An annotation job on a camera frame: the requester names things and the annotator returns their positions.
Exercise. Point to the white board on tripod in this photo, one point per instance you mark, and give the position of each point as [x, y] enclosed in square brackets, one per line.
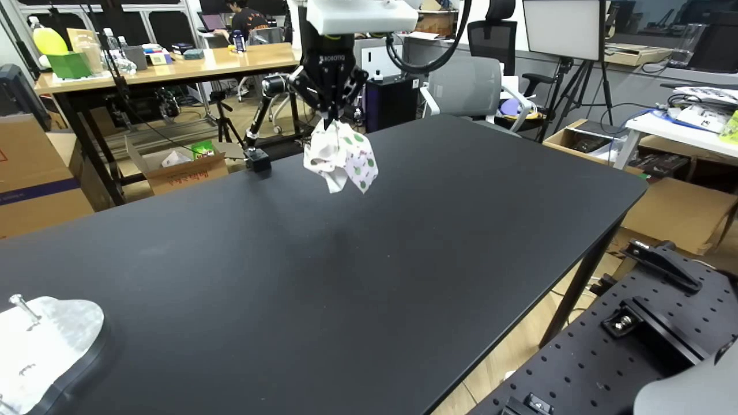
[562, 26]

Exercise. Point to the large closed cardboard box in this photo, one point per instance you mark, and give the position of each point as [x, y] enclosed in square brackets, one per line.
[30, 176]

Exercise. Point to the person in dark shirt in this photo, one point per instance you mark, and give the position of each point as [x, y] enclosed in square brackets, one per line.
[246, 18]

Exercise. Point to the grey computer tower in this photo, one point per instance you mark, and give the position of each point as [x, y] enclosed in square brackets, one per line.
[377, 56]

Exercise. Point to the pile of plastic bags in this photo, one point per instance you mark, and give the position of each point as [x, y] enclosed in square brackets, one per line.
[704, 105]

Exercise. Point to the black perforated breadboard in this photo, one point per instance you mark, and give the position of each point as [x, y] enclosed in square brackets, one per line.
[591, 369]

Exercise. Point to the white cloth with green leaves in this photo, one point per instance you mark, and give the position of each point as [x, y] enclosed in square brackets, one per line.
[343, 153]

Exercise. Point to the green box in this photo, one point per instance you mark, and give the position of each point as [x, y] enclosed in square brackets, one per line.
[71, 64]

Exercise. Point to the yellow round object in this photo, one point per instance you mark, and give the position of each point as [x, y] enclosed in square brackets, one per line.
[49, 39]

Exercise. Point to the black computer case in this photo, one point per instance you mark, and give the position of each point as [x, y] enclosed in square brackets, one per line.
[394, 105]

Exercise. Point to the flat cardboard sheet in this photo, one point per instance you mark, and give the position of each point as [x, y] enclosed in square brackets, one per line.
[676, 212]

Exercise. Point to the wooden tray box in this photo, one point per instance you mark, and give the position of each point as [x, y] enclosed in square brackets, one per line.
[589, 142]

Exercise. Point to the black square mounting plate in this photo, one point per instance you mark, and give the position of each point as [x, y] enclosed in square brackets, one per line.
[627, 324]

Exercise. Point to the open cardboard box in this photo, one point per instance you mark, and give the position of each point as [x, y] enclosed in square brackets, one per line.
[185, 172]

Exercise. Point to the black clamp bracket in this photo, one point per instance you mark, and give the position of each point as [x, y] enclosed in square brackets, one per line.
[665, 265]

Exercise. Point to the long wooden desk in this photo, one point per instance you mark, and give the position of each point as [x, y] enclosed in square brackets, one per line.
[193, 68]

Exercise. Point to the grey office chair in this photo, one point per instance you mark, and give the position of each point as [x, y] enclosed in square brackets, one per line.
[469, 87]

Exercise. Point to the small black tripod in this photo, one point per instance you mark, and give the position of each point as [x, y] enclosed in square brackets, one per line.
[224, 115]

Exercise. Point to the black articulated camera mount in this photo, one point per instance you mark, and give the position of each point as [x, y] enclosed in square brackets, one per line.
[268, 95]

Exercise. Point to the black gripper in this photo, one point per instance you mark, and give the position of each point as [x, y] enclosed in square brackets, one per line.
[329, 54]

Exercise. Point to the white side table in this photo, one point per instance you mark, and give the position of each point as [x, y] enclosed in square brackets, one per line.
[676, 135]

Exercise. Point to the black table leg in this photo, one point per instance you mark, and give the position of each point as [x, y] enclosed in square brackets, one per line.
[577, 296]

